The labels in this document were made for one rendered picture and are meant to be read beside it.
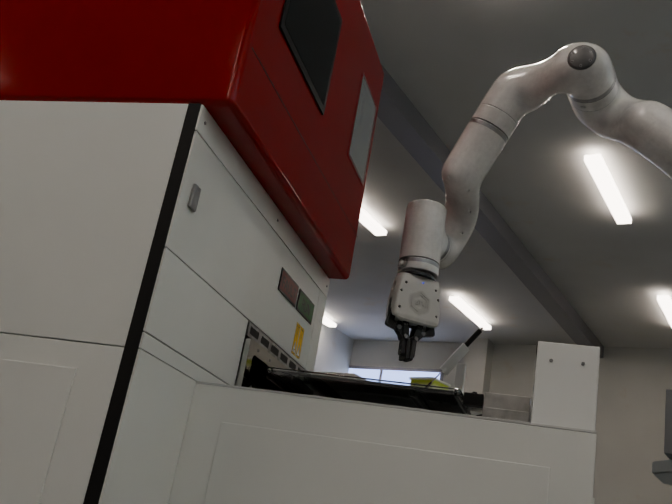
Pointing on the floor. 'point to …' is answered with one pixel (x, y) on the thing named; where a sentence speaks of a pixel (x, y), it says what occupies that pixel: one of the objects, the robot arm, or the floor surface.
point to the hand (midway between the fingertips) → (406, 350)
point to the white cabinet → (369, 455)
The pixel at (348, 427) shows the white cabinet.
